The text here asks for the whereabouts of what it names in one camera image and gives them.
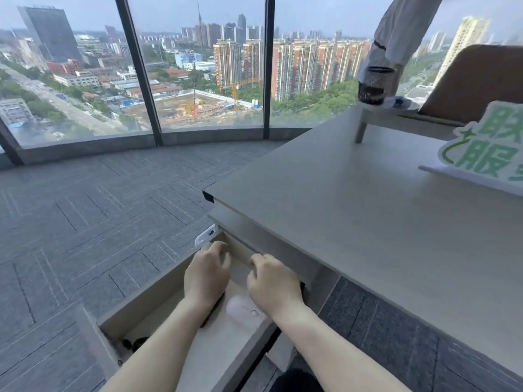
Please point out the person's right hand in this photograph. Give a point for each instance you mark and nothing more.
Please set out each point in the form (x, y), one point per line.
(274, 286)

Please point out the person's left hand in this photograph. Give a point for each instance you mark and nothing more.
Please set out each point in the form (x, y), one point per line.
(206, 275)

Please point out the person's right fingers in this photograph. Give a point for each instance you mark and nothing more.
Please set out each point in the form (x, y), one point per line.
(262, 263)

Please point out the person's left fingers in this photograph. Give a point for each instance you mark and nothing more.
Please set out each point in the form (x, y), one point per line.
(215, 248)

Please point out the person's left forearm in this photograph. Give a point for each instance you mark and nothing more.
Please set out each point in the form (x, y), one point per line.
(163, 351)

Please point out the person's right forearm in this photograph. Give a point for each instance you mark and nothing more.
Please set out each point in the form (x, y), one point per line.
(331, 355)

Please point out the white plastic latch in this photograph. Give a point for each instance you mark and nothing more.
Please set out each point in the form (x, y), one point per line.
(203, 236)

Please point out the white computer mouse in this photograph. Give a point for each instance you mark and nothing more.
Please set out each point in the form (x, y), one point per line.
(243, 314)

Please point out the beige wooden drawer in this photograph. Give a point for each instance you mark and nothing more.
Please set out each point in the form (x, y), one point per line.
(163, 298)

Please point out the grey desk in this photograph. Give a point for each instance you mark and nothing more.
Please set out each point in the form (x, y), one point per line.
(367, 208)

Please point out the person's dark clothing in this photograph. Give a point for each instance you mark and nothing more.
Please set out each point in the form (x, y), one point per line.
(295, 382)

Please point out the grey desk riser shelf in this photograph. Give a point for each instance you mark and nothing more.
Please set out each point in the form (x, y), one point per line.
(392, 117)

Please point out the black mesh pen holder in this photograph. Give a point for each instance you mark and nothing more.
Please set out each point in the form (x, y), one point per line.
(375, 87)

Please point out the white blue small object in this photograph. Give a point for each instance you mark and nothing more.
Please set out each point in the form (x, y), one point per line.
(399, 103)

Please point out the green white sign stand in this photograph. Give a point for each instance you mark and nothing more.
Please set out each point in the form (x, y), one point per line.
(484, 148)

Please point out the black window frame post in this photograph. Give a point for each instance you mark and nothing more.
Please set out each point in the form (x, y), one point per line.
(139, 73)
(269, 65)
(8, 144)

